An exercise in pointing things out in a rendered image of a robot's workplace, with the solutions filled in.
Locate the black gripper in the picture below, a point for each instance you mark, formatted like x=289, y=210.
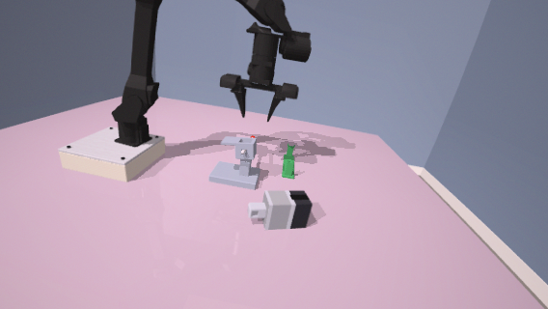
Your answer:
x=261, y=72

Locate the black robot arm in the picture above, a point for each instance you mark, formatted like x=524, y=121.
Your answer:
x=140, y=91

